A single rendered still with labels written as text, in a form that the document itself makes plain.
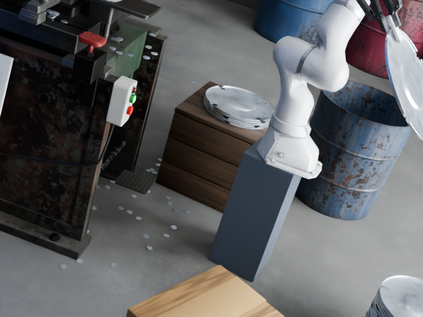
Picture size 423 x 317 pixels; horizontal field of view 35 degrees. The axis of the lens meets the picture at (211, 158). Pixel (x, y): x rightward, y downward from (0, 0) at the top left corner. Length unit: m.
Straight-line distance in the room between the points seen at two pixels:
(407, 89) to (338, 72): 0.43
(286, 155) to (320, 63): 0.32
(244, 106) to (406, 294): 0.96
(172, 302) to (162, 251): 0.72
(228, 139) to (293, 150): 0.46
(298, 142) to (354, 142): 0.64
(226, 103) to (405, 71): 1.12
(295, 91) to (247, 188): 0.36
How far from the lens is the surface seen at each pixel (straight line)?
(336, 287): 2.56
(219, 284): 1.81
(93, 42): 1.90
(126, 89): 2.00
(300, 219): 2.85
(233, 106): 2.66
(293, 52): 2.11
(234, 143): 2.57
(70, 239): 2.32
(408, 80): 1.70
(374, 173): 2.88
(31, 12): 2.09
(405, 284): 2.30
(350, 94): 3.12
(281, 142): 2.17
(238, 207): 2.29
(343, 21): 2.14
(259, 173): 2.21
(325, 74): 2.06
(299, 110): 2.14
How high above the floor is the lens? 1.44
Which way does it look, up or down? 28 degrees down
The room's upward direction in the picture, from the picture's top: 17 degrees clockwise
